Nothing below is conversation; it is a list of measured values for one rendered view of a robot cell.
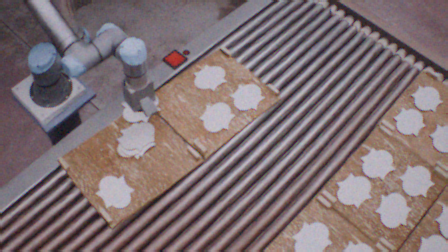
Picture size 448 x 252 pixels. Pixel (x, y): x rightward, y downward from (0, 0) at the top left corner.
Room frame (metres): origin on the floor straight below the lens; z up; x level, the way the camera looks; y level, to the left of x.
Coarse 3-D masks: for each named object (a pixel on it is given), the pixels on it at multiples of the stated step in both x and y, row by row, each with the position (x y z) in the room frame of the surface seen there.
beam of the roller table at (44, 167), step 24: (264, 0) 1.79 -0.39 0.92; (216, 24) 1.62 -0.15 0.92; (240, 24) 1.62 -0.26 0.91; (192, 48) 1.48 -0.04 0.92; (168, 72) 1.35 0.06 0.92; (120, 96) 1.23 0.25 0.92; (96, 120) 1.12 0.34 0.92; (72, 144) 1.01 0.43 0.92; (48, 168) 0.90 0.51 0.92; (0, 192) 0.80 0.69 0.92; (24, 192) 0.80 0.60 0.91; (0, 216) 0.71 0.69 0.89
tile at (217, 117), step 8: (216, 104) 1.16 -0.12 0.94; (224, 104) 1.16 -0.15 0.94; (208, 112) 1.12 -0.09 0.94; (216, 112) 1.12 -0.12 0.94; (224, 112) 1.12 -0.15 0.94; (200, 120) 1.09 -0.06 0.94; (208, 120) 1.08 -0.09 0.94; (216, 120) 1.08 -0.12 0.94; (224, 120) 1.08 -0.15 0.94; (208, 128) 1.05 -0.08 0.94; (216, 128) 1.05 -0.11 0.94; (224, 128) 1.05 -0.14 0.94
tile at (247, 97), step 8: (240, 88) 1.23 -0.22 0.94; (248, 88) 1.23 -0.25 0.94; (256, 88) 1.23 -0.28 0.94; (232, 96) 1.19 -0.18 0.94; (240, 96) 1.19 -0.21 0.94; (248, 96) 1.19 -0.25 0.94; (256, 96) 1.19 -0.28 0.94; (240, 104) 1.15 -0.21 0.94; (248, 104) 1.15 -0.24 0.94; (256, 104) 1.15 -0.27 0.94
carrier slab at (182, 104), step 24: (192, 72) 1.33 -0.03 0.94; (240, 72) 1.32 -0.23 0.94; (168, 96) 1.21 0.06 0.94; (192, 96) 1.20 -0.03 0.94; (216, 96) 1.20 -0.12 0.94; (264, 96) 1.20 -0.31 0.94; (168, 120) 1.09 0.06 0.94; (192, 120) 1.09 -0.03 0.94; (240, 120) 1.09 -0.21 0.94; (192, 144) 0.99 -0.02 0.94; (216, 144) 0.98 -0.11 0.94
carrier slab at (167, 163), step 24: (120, 120) 1.10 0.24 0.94; (96, 144) 0.99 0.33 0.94; (168, 144) 0.99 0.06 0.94; (72, 168) 0.89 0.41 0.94; (96, 168) 0.89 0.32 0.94; (120, 168) 0.89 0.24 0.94; (144, 168) 0.89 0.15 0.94; (168, 168) 0.89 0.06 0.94; (192, 168) 0.89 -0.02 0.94; (96, 192) 0.80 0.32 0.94; (144, 192) 0.79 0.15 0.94; (120, 216) 0.70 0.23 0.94
